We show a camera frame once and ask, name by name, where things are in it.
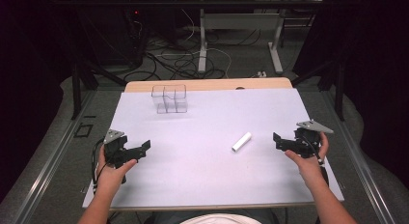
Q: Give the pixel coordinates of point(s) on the white desk frame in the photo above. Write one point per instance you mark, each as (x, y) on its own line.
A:
(203, 40)

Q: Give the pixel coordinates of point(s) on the white tube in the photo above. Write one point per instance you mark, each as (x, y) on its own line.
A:
(241, 142)

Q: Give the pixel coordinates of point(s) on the wooden table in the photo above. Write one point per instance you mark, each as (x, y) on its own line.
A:
(209, 84)

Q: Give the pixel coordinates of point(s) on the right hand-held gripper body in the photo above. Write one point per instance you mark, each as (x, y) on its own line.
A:
(309, 137)

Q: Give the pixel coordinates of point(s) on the white table mat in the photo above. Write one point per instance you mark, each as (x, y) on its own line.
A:
(205, 166)

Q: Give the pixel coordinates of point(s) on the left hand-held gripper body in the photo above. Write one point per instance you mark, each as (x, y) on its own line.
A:
(115, 148)

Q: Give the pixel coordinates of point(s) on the dark computer tower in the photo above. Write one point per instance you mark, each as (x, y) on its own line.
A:
(119, 34)

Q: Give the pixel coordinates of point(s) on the clear acrylic organizer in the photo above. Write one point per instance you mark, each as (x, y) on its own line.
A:
(169, 98)

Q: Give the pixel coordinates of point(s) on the person's left hand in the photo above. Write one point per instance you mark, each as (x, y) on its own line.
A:
(111, 175)

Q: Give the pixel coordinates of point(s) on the black metal stand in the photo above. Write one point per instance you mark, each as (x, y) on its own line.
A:
(76, 89)
(339, 89)

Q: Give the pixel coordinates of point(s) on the person's right hand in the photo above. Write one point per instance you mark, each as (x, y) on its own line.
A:
(310, 169)

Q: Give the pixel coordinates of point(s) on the metal floor rail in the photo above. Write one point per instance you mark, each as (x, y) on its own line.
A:
(360, 166)
(45, 172)

